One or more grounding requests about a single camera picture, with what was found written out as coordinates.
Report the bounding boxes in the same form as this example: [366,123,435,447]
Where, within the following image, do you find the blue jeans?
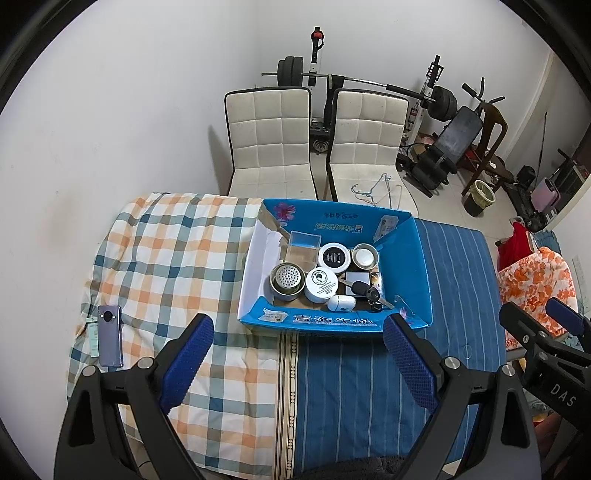
[531,231,561,252]

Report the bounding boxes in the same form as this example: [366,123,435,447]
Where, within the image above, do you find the purple smartphone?
[98,305,124,368]

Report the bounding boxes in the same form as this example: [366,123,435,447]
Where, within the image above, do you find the plaid bed sheet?
[67,191,296,480]

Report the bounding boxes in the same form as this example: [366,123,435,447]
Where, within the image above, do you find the pale green paper tag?
[84,315,101,359]

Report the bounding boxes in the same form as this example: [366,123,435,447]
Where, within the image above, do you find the blue striped bed sheet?
[277,218,509,480]

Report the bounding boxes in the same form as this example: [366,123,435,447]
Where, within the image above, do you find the dark fuzzy cloth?
[293,455,409,480]

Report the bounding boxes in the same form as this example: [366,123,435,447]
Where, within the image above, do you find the woven trash bin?
[463,180,497,217]

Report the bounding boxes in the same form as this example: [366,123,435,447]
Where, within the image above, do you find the small metal tin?
[352,243,380,271]

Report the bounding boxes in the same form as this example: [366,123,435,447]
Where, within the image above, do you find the blue cardboard box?
[237,198,434,334]

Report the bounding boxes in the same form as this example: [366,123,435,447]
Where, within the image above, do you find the black weight bench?
[399,106,483,199]

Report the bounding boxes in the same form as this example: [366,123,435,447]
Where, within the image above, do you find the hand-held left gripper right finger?
[383,314,541,480]

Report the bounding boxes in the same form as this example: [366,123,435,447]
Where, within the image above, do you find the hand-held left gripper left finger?
[54,314,215,480]

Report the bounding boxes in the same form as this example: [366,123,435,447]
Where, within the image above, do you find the blue wire hanger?
[351,173,393,204]

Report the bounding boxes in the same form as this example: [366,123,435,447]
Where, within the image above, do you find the barbell with black plates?
[262,56,458,123]

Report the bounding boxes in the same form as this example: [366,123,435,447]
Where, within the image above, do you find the white barbell rack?
[305,27,444,153]

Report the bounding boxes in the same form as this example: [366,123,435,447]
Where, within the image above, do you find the black-headed keys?
[339,277,397,311]

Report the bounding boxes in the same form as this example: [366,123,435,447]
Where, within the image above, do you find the red cloth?
[496,222,536,273]

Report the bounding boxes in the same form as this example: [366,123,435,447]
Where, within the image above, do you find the clear plastic box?
[283,231,322,266]

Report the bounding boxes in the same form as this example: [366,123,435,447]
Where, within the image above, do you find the pink case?
[531,176,561,214]

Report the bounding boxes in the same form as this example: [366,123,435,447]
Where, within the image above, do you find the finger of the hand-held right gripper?
[547,298,591,352]
[499,301,561,365]

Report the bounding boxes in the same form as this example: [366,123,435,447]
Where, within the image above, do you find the white quilted chair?
[325,89,420,217]
[224,87,319,200]

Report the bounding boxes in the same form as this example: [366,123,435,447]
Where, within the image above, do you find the black-lid round jar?
[318,243,352,278]

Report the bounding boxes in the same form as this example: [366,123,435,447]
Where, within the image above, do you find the orange floral cloth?
[496,247,580,352]

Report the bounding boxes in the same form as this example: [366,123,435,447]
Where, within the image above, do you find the metal strainer cup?
[269,263,306,300]

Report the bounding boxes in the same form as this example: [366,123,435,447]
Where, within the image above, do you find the brown wooden chair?
[462,99,513,195]

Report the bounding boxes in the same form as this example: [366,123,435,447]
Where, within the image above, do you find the white round jar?
[304,267,340,304]

